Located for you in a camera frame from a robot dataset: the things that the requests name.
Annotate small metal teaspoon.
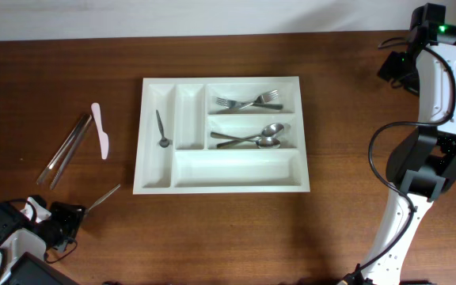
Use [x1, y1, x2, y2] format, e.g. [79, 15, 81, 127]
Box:
[155, 110, 170, 148]
[84, 184, 121, 217]

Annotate metal tongs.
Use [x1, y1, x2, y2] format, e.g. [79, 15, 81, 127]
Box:
[36, 114, 93, 190]

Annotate pink plastic knife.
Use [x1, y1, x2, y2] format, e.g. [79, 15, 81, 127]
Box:
[91, 102, 109, 160]

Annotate metal fork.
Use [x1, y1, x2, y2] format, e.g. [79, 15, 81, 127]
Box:
[215, 97, 283, 110]
[235, 90, 283, 110]

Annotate metal spoon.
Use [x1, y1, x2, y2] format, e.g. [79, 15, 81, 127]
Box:
[210, 123, 285, 149]
[210, 131, 281, 149]

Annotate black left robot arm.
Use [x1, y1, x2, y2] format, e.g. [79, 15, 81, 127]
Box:
[0, 196, 86, 285]

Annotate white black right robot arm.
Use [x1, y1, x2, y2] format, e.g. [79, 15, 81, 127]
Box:
[341, 3, 456, 284]

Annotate white cutlery tray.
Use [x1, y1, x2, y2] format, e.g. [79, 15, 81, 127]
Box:
[133, 76, 310, 195]

